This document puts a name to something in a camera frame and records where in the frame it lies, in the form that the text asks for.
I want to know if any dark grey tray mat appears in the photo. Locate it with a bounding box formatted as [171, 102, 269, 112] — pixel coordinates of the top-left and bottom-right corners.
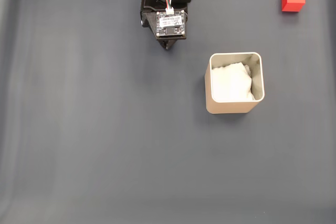
[0, 0, 336, 224]

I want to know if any white crumpled cloth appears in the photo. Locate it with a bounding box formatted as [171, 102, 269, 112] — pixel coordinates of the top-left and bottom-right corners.
[211, 61, 256, 102]

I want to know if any beige square box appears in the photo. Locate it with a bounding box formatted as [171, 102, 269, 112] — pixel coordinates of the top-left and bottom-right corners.
[204, 52, 265, 115]

